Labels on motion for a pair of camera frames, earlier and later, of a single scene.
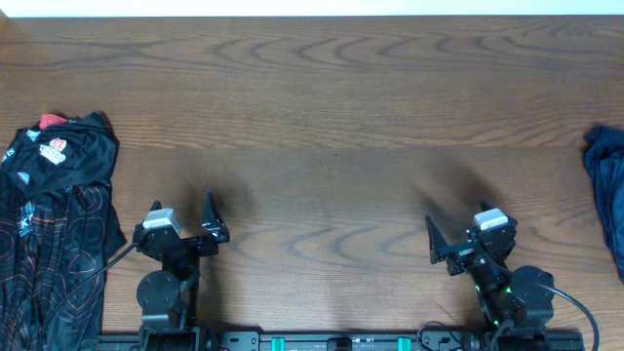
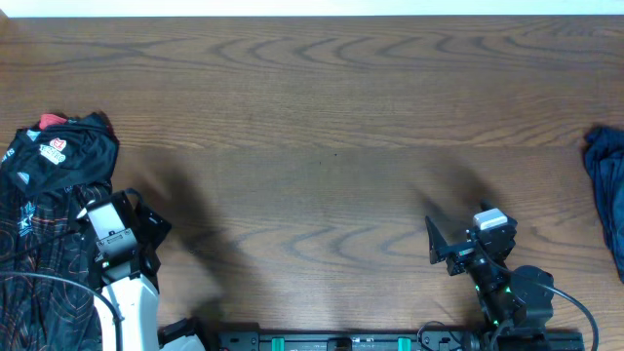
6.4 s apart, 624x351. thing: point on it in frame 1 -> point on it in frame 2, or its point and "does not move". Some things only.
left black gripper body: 195,251 -> 152,227
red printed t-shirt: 46,119 does not move
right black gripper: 461,253 does not move
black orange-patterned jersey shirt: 57,227 does not move
